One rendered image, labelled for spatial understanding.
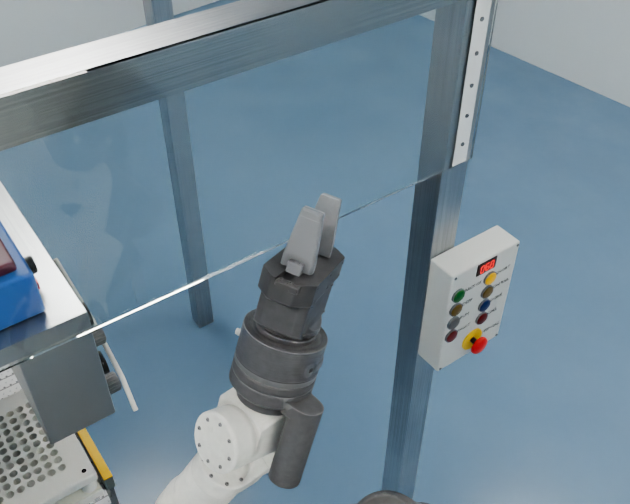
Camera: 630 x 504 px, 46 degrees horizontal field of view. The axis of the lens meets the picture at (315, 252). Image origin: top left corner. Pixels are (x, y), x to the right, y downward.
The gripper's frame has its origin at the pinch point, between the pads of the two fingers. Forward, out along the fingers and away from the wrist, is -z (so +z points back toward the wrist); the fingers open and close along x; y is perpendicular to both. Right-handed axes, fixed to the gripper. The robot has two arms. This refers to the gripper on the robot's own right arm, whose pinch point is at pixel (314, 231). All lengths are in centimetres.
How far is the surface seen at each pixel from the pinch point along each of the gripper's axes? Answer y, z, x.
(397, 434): -12, 74, -86
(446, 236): -8, 17, -64
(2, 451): 48, 68, -24
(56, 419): 33, 48, -15
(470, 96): -5, -9, -53
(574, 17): -13, -20, -375
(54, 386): 33, 42, -13
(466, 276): -14, 22, -63
